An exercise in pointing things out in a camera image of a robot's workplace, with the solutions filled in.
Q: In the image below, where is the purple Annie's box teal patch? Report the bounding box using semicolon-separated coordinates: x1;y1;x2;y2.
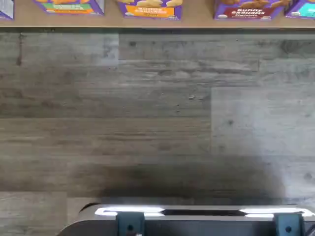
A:
284;0;315;19

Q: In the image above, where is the wooden shelf board with purple boxes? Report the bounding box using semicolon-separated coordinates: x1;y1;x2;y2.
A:
0;11;315;29

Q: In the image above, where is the purple Annie's box orange patch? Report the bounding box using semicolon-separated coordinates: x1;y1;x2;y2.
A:
116;0;184;22

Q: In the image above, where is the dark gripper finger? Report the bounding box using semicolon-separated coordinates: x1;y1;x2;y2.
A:
274;213;305;236
117;212;145;236

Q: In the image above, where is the purple Annie's box brown patch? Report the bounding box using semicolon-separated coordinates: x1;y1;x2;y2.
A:
213;0;293;22

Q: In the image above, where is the purple Annie's box magenta patch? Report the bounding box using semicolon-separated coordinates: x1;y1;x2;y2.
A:
0;0;15;20

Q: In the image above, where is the purple Annie's box green patch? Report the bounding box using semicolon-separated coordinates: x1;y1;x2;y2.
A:
32;0;105;17

